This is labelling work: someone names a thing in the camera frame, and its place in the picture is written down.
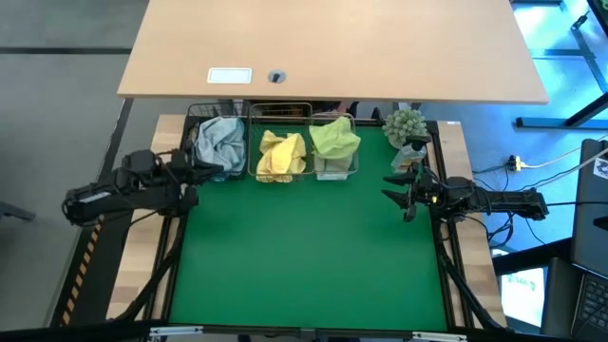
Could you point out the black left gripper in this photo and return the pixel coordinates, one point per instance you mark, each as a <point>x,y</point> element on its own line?
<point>183,168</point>

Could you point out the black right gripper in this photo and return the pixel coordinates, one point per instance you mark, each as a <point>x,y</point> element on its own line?
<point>426,190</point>

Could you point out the teal blue microfiber towel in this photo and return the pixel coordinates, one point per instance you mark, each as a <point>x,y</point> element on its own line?
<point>223,142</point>

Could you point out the yellow microfiber towel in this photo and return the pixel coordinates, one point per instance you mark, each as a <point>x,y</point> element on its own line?
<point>268,161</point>
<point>292,152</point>

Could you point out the large green microfiber towel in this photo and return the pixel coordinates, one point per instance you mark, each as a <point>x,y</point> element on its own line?
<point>332,142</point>

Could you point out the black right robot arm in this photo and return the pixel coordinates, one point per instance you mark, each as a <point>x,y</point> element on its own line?
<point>499,199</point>

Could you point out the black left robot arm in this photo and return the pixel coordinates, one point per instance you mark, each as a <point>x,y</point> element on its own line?
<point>109,195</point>

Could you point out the clear spray bottle, orange label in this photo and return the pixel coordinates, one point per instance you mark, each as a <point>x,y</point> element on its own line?
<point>408,154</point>

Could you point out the green succulent plant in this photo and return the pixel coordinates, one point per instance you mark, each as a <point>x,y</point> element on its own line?
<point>404,126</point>

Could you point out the clear plastic basket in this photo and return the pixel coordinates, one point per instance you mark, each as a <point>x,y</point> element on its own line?
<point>332,170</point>

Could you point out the white rectangular desk plate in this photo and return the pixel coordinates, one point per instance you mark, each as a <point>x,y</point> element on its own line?
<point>229,75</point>

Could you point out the round grey desk grommet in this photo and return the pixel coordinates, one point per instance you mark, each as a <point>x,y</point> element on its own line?
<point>276,76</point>

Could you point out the green table mat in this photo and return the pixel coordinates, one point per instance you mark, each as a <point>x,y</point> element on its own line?
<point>309,261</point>

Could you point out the yellow power plug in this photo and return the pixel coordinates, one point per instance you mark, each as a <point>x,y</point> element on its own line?
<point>517,164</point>

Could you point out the light wooden desk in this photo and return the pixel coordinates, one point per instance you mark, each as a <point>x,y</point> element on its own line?
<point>332,47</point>

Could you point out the yellow black hazard tape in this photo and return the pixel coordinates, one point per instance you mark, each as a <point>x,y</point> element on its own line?
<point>81,271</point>

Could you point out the white paper sheet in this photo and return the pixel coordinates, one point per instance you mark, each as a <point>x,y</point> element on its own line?
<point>522,297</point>

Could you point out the black laptop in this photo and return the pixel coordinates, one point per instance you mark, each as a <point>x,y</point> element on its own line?
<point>589,214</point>

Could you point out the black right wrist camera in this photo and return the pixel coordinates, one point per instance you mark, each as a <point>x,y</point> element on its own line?
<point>411,213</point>

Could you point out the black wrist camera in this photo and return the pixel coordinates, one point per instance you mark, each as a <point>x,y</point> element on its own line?
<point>411,213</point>
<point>188,199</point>

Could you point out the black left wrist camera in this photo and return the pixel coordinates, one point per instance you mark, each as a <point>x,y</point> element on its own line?
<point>188,199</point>

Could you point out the black metal table frame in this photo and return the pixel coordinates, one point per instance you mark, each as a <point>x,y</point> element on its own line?
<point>451,285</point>

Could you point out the silver metal bracket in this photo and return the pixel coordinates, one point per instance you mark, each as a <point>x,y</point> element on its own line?
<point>439,336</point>
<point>176,331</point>

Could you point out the black desk leg frame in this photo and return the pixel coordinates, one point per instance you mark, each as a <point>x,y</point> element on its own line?
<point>560,122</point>

